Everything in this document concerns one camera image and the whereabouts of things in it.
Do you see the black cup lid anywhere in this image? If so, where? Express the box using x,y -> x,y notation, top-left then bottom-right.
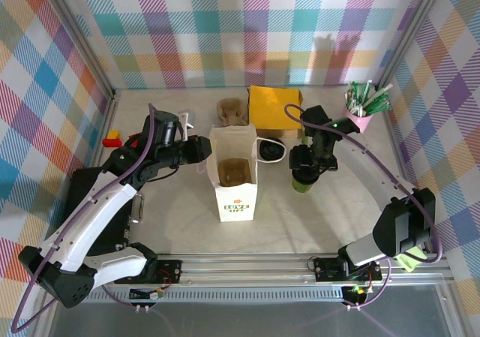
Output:
292,167 -> 320,184

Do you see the green white paper cup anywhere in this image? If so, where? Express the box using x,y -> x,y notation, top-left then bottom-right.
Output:
291,177 -> 320,194

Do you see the white printed paper bag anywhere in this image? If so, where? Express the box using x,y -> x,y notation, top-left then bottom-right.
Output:
196,124 -> 288,224

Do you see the stack of cardboard cup carriers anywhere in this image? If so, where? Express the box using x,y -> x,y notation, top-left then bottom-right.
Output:
216,97 -> 249,128

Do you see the brown cardboard box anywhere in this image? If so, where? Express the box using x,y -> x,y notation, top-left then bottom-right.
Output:
258,126 -> 303,140

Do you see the yellow napkin stack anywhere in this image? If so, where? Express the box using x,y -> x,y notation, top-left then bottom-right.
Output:
249,85 -> 304,131

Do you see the white wrapped straw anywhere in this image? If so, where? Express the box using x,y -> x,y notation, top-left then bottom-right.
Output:
362,84 -> 393,113

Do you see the light green cloth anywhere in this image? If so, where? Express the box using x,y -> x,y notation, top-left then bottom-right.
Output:
397,246 -> 427,272

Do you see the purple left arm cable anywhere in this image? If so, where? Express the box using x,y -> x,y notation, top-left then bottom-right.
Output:
10,103 -> 157,334

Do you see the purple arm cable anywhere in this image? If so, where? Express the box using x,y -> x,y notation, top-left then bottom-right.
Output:
283,104 -> 446,265
10,103 -> 157,334

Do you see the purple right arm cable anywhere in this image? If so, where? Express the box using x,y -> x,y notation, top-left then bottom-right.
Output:
283,104 -> 446,265

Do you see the aluminium side rail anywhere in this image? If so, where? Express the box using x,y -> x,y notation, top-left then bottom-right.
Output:
40,89 -> 119,259
380,107 -> 451,266

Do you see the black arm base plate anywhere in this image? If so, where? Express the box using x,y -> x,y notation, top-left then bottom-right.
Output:
313,257 -> 383,282
113,258 -> 184,285

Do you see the aluminium mounting rail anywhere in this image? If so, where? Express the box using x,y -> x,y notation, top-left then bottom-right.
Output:
39,253 -> 453,290

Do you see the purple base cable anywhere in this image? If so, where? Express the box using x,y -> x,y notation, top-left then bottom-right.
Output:
344,261 -> 394,310
100,284 -> 138,308

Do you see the slotted grey cable duct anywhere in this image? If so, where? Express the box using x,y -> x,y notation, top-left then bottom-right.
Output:
55,290 -> 348,305

